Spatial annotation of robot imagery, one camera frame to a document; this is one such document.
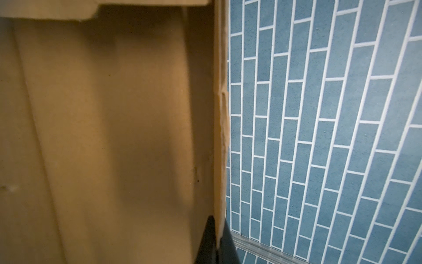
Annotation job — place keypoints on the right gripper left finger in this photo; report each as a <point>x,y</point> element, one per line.
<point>207,252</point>

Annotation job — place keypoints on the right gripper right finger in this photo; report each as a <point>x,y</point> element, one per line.
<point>227,253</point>

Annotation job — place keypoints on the cardboard stack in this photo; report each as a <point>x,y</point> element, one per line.
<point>114,130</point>

